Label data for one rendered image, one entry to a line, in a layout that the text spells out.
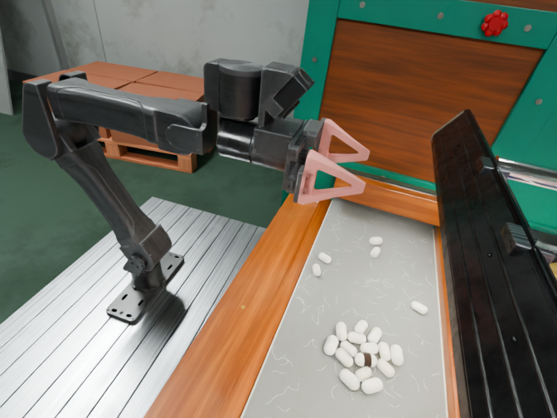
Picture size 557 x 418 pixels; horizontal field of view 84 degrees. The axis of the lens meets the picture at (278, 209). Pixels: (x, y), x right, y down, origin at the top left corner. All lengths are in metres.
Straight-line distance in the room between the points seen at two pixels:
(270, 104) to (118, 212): 0.37
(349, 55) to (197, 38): 2.49
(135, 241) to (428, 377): 0.58
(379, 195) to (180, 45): 2.75
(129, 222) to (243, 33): 2.55
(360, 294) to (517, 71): 0.57
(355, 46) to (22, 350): 0.92
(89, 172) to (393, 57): 0.68
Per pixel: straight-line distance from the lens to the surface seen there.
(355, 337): 0.62
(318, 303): 0.67
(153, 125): 0.47
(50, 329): 0.78
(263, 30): 2.97
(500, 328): 0.28
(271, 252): 0.71
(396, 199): 0.87
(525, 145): 0.90
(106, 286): 0.81
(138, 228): 0.65
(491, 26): 0.80
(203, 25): 3.19
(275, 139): 0.40
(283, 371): 0.58
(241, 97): 0.40
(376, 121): 0.86
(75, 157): 0.62
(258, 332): 0.58
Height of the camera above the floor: 1.26
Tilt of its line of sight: 36 degrees down
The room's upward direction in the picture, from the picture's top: 8 degrees clockwise
